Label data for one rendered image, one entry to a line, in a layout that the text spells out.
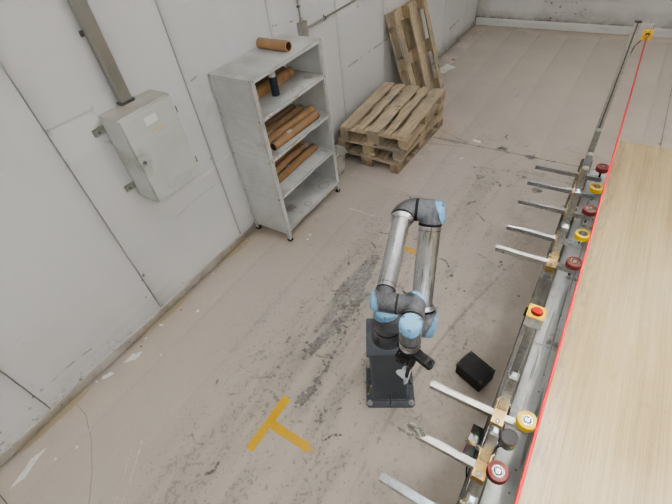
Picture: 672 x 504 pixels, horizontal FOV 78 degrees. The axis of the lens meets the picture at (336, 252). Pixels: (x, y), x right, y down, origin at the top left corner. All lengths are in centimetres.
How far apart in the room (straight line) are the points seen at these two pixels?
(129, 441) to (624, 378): 288
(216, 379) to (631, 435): 247
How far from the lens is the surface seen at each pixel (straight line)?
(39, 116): 290
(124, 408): 346
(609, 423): 210
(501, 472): 189
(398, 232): 198
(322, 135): 425
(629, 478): 204
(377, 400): 292
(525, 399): 236
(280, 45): 360
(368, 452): 282
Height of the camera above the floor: 266
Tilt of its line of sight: 44 degrees down
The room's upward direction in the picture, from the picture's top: 9 degrees counter-clockwise
